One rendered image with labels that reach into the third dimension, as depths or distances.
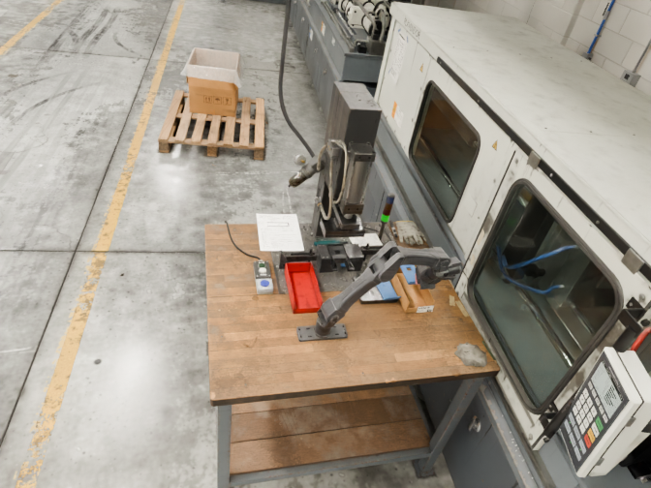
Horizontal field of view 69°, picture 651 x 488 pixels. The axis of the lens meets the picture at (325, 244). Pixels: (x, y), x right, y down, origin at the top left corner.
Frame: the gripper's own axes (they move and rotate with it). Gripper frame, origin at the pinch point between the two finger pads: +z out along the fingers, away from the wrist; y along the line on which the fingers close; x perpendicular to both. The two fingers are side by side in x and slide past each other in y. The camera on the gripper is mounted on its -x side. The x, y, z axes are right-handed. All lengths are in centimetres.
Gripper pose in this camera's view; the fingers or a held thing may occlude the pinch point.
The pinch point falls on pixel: (417, 282)
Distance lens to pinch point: 208.4
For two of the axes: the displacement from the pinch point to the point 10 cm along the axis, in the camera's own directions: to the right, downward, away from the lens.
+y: -1.0, -9.5, 3.0
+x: -9.7, 0.2, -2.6
